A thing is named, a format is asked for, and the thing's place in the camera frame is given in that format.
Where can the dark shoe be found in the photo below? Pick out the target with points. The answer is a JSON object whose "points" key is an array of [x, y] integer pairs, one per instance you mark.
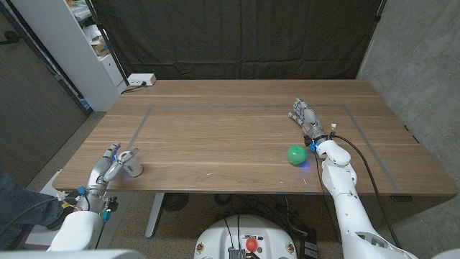
{"points": [[57, 221]]}

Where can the white power strip box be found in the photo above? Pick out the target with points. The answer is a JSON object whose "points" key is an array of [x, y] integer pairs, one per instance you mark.
{"points": [[141, 79]]}

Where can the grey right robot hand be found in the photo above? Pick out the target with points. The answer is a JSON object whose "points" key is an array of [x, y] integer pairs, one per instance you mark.
{"points": [[309, 120]]}

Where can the black backdrop curtain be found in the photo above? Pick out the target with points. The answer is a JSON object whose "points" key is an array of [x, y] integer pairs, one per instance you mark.
{"points": [[233, 36]]}

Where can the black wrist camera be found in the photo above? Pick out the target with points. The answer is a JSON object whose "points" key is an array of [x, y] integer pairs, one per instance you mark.
{"points": [[112, 204], [308, 140]]}

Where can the grey tape outline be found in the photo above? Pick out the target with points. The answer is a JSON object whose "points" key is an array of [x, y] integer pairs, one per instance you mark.
{"points": [[251, 106]]}

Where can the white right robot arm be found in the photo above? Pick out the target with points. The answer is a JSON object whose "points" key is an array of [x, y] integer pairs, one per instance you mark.
{"points": [[345, 205]]}

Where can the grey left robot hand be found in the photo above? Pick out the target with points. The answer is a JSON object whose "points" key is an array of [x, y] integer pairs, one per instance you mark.
{"points": [[98, 176]]}

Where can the white shelf cabinet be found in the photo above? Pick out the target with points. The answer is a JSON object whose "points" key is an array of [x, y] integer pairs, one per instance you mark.
{"points": [[64, 46]]}

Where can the brown cardboard box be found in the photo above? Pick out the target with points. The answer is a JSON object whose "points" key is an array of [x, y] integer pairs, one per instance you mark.
{"points": [[100, 48]]}

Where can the grey finned module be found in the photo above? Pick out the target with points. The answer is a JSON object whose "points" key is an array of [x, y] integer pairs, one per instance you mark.
{"points": [[237, 254]]}

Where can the green ball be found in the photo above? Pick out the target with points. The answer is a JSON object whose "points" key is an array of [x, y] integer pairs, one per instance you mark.
{"points": [[297, 155]]}

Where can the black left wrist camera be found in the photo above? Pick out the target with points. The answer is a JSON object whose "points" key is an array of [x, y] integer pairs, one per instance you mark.
{"points": [[112, 204]]}

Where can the black backdrop stand pole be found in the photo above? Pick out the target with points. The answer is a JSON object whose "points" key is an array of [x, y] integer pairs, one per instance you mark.
{"points": [[108, 43]]}

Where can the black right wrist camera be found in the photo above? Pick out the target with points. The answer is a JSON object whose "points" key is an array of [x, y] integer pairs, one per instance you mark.
{"points": [[308, 140]]}

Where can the white robot torso base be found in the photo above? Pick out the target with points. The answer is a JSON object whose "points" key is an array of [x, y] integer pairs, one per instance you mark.
{"points": [[276, 237]]}

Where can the black round floor fan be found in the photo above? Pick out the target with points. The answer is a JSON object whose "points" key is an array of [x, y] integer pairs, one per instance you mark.
{"points": [[175, 201]]}

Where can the red emergency stop button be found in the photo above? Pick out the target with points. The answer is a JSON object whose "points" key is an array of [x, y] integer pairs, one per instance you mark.
{"points": [[251, 244]]}

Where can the black floor power strip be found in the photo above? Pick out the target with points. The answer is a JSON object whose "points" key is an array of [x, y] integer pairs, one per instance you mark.
{"points": [[309, 248]]}

